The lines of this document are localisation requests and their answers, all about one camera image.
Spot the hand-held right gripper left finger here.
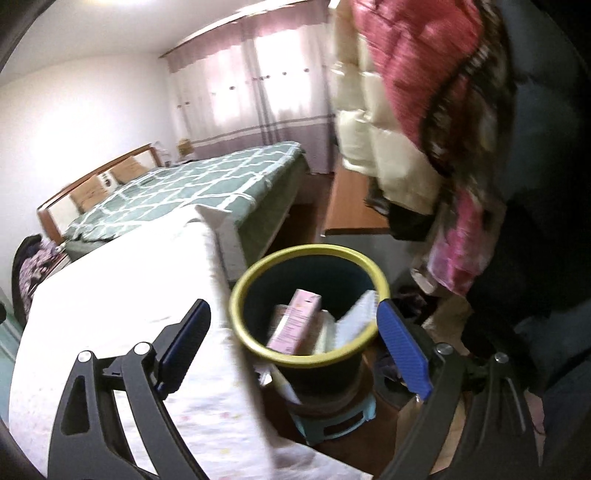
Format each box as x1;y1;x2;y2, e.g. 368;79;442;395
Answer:
46;298;213;480

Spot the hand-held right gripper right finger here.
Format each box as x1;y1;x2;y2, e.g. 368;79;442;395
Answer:
376;298;546;480

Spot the yellow rimmed dark trash bin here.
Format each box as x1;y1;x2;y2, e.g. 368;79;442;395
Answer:
228;244;392;407

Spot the pink carton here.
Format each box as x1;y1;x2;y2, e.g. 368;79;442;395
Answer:
265;288;322;356

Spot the table with floral cloth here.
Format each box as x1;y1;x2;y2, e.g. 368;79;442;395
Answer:
9;205;278;480

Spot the teal plastic stool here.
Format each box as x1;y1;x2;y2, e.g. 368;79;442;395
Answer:
288;397;376;446

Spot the pink floral garment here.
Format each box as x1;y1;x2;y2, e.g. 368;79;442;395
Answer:
427;185;495;298

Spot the wooden desk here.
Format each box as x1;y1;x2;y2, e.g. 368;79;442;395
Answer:
323;173;393;236

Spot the wooden bed with headboard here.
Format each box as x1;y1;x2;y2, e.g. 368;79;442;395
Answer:
37;141;308;282

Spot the purple floral garment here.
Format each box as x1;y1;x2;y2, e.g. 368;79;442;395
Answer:
18;240;65;305

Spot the green checkered quilt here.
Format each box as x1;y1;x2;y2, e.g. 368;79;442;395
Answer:
62;141;303;243

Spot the clothes pile on nightstand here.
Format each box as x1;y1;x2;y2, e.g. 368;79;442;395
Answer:
11;233;44;324

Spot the tan pillow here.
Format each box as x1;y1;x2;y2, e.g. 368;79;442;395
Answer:
69;174;109;213
111;157;148;183

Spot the cream puffer jacket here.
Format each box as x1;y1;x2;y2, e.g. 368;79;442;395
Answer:
330;0;444;217

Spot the dark navy coat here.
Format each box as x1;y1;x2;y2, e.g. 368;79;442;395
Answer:
466;0;591;402

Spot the leopard print scarf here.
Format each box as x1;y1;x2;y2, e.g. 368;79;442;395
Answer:
416;9;518;185

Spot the pink and white curtain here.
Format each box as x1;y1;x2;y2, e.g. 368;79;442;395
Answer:
159;4;338;176

